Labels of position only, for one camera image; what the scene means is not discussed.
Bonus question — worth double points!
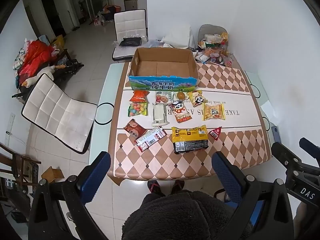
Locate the white tote bag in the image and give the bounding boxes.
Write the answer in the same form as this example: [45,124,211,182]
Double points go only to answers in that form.
[160,27,196,50]

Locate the wooden stool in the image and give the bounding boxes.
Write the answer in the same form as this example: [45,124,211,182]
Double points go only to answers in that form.
[0,142,42,188]

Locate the red black slipper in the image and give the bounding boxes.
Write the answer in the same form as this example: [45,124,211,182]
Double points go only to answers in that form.
[147,180,166,197]
[171,179,186,194]

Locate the dark red snack packet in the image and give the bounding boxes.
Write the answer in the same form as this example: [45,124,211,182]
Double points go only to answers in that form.
[124,119,148,140]

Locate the white carton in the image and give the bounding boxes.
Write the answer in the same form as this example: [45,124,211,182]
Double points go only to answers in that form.
[152,103,171,126]

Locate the pile of bags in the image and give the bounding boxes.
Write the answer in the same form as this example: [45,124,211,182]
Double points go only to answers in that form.
[94,4,122,27]

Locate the checked tablecloth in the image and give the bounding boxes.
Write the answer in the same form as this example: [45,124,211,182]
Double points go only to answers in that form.
[107,61,273,180]

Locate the pile of snack packets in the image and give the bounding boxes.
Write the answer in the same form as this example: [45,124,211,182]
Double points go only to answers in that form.
[194,31,236,67]

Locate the white power strip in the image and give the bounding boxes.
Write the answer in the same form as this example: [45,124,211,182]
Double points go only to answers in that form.
[5,114,16,137]

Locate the black bag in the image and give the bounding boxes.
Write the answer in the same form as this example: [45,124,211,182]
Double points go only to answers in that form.
[119,37,142,47]

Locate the white plush goose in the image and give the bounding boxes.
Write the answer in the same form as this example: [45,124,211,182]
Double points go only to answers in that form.
[21,64,67,88]

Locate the yellow cracker packet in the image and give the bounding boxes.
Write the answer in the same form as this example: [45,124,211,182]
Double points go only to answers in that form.
[202,103,225,121]

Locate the person's right forearm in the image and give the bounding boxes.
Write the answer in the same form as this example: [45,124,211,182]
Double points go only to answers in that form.
[293,202,320,237]

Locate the yellow panda snack packet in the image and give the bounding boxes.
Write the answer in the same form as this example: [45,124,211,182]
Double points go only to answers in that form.
[187,90,208,107]

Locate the yellow bag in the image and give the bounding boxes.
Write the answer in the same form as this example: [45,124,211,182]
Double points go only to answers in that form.
[51,35,66,51]

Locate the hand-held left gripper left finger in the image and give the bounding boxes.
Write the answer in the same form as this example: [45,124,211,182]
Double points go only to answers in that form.
[29,151,112,240]

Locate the large yellow black packet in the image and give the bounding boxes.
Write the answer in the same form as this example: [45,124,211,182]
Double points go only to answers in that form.
[171,125,209,155]

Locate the cardboard piece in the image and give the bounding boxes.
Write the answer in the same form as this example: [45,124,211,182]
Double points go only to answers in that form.
[41,166,65,184]

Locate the white padded chair black trim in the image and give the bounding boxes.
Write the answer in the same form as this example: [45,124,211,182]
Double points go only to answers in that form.
[112,9,148,62]
[21,73,98,155]

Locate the grey chair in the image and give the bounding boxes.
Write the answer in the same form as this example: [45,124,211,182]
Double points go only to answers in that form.
[197,24,229,45]

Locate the orange panda snack packet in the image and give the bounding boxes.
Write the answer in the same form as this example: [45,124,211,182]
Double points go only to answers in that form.
[171,100,193,123]

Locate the colourful candy packet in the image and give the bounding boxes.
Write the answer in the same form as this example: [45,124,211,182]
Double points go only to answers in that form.
[128,101,147,117]

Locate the red plastic bag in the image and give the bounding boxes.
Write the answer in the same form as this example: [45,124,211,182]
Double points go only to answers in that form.
[18,40,57,84]

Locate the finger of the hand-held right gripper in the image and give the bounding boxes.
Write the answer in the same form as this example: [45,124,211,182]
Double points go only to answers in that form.
[299,137,320,157]
[271,142,305,173]

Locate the cardboard box blue print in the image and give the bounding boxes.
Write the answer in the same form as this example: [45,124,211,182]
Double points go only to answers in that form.
[128,47,199,92]

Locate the small red triangular packet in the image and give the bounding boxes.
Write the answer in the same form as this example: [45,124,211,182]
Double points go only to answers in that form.
[209,126,223,141]

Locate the dark fleece clothing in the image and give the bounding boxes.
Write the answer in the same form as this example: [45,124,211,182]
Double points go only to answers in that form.
[122,189,253,240]

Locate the white cookie packet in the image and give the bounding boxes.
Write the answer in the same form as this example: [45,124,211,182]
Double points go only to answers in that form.
[155,91,173,105]

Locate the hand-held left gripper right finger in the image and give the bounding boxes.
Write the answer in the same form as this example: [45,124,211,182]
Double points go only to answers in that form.
[211,151,295,240]

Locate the black sofa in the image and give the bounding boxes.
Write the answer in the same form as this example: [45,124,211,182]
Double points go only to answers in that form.
[12,48,85,98]

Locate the long red white packet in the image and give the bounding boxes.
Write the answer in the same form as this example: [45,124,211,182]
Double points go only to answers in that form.
[135,126,167,153]

